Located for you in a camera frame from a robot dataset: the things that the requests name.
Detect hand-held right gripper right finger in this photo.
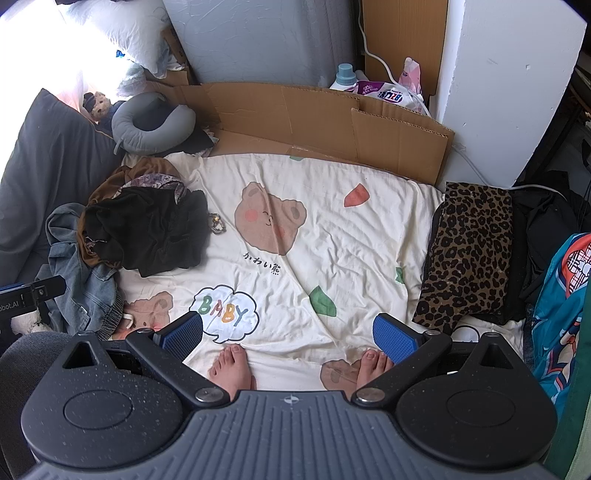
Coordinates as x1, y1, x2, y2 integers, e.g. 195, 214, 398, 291
352, 313, 529, 408

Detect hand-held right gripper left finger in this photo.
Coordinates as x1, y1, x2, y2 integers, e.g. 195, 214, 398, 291
62, 311, 232, 409

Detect black drawstring shorts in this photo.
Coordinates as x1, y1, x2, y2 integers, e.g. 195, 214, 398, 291
85, 188, 227, 278

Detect purple floral patterned garment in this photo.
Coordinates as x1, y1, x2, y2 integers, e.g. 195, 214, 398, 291
121, 172, 188, 205

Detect white fluffy toy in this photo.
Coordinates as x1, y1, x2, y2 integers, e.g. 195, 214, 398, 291
10, 310, 52, 336

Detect person's right foot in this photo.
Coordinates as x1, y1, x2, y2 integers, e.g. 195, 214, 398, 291
355, 349, 394, 394

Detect person's foot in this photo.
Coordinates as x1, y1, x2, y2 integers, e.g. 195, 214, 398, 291
209, 344, 254, 401
355, 349, 394, 394

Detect blue denim garment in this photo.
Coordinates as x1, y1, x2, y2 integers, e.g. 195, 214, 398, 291
46, 203, 126, 336

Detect person's left foot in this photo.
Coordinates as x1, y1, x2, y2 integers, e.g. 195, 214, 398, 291
209, 344, 254, 401

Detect leopard print garment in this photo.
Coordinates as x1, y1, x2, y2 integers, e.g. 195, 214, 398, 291
412, 181, 515, 334

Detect cream bear printed blanket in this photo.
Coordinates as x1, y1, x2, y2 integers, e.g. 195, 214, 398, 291
113, 152, 527, 393

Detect dark grey cushion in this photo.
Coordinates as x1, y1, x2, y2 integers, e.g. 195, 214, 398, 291
0, 88, 125, 283

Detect teal cartoon printed blanket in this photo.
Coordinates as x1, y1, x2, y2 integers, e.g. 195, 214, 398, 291
530, 232, 591, 418

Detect brown garment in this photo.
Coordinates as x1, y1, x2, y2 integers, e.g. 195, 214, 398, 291
76, 157, 184, 269

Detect dark cloth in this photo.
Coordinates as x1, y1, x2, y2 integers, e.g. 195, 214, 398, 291
178, 128, 219, 156

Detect small plush bear toy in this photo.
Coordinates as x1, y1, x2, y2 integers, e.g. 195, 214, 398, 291
83, 91, 115, 124

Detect grey neck pillow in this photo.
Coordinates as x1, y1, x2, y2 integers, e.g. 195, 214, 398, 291
111, 91, 197, 155

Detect green cloth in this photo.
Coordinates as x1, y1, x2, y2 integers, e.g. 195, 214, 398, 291
551, 364, 591, 480

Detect long folded cardboard sheet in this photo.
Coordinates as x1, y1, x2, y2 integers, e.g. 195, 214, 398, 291
143, 80, 455, 188

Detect pink plastic bag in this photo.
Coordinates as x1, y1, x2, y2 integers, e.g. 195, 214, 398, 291
397, 57, 424, 94

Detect white detergent bottle blue cap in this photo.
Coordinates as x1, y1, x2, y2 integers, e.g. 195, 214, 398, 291
329, 63, 369, 94

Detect upright cardboard panel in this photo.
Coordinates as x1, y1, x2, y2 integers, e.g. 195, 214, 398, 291
361, 0, 450, 99

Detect thick white cable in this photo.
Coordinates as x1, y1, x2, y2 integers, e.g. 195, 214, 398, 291
357, 0, 571, 201

